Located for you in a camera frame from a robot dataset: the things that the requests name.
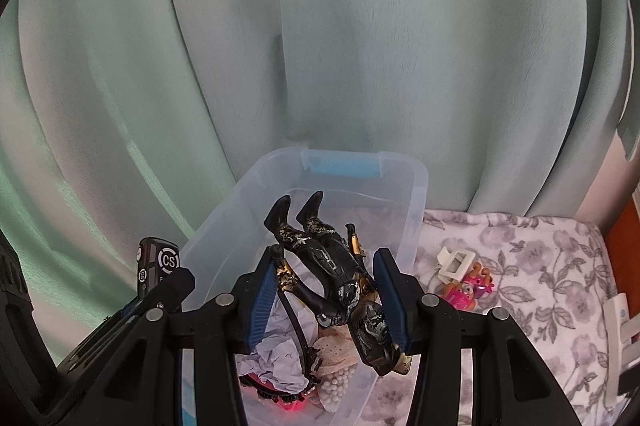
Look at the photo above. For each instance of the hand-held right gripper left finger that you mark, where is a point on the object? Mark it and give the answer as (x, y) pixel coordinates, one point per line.
(260, 306)

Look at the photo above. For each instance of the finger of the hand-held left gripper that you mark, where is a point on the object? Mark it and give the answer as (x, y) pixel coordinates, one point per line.
(172, 291)

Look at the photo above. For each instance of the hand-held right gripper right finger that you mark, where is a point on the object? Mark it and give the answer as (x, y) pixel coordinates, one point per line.
(395, 301)

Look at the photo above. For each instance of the black beaded headband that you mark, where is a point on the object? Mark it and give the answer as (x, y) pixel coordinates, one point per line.
(295, 326)

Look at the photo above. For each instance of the black and gold action figure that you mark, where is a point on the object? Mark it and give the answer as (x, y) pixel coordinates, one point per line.
(330, 266)

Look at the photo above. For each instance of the cream lace cloth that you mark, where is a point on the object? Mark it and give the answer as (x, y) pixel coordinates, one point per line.
(335, 351)

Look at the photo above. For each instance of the clear plastic container blue latches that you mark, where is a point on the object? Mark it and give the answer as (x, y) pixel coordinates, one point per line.
(240, 216)

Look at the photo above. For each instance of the pink hair roller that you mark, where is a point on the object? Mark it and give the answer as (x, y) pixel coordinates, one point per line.
(290, 406)

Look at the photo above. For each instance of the white plastic clip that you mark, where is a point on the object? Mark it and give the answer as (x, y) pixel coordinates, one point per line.
(441, 271)

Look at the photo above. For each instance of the pink toy figure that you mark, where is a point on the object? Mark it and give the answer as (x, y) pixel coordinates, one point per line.
(462, 296)

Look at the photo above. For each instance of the floral printed blanket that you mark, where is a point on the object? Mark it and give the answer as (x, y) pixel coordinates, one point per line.
(525, 256)

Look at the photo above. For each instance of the white power strip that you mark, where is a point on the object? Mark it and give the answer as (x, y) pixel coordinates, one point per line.
(617, 321)

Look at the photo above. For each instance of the black power adapter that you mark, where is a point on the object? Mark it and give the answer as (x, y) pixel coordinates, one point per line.
(627, 383)

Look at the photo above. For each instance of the pale green curtain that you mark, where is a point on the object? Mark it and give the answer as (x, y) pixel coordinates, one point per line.
(350, 31)

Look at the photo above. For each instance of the brown wooden bed frame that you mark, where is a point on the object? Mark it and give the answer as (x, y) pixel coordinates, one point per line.
(625, 246)

